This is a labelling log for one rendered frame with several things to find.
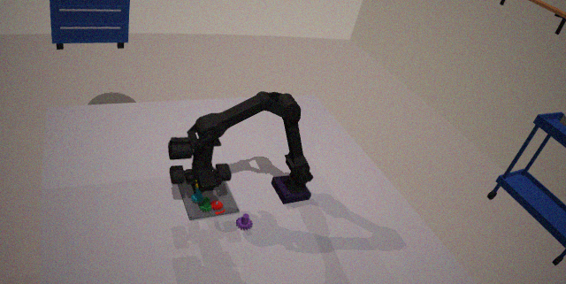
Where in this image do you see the red gear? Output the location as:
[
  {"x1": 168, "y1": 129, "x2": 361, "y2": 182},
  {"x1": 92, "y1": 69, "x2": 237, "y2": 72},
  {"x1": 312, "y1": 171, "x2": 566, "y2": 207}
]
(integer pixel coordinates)
[{"x1": 211, "y1": 201, "x2": 223, "y2": 211}]

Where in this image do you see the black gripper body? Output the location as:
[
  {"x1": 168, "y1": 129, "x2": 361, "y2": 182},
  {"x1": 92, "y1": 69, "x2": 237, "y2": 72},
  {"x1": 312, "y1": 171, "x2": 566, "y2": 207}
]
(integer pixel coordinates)
[{"x1": 169, "y1": 158, "x2": 232, "y2": 184}]

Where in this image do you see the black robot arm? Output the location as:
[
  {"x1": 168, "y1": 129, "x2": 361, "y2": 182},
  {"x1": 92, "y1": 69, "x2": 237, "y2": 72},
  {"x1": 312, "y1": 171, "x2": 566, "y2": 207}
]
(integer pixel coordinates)
[{"x1": 168, "y1": 91, "x2": 314, "y2": 193}]

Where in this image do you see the purple gear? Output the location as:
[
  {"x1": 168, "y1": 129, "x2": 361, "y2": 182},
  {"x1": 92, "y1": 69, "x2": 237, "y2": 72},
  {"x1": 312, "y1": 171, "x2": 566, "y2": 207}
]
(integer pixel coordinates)
[{"x1": 236, "y1": 213, "x2": 253, "y2": 231}]

